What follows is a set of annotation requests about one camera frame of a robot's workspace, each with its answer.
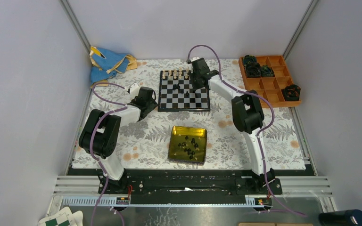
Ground blue yellow cloth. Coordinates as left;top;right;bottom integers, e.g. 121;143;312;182
89;46;138;87

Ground black coiled part middle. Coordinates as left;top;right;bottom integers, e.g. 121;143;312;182
245;62;261;78

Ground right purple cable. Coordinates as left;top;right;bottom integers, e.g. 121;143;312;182
187;44;308;218

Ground yellow metal tray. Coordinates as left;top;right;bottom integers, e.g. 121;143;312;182
168;126;207;165

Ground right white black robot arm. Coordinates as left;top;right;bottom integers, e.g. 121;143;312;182
187;57;275;194

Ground black coiled part top left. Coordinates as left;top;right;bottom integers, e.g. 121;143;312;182
242;55;257;65

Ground black cylinder bottle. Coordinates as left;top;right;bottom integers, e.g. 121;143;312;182
318;209;362;226

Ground black white chess board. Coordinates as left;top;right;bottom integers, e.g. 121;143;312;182
158;79;210;112

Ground row of white chess pieces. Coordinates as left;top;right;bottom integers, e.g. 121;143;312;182
160;69;190;81

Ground floral patterned table mat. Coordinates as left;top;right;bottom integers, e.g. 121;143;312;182
88;60;306;170

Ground black mounting base rail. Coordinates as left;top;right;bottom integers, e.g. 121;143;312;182
98;169;283;195

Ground green white checkered paper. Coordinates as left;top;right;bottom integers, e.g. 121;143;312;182
38;207;83;226

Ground black coiled part in organizer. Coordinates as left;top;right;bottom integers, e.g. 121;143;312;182
260;65;275;78

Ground orange compartment organizer tray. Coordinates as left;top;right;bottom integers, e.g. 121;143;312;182
239;55;301;108

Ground black chess pieces in tray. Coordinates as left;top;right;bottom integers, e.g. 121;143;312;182
174;135;198;161

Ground black part at tray edge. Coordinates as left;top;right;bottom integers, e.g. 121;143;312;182
281;84;301;101

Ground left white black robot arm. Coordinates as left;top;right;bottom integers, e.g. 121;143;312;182
78;87;157;194

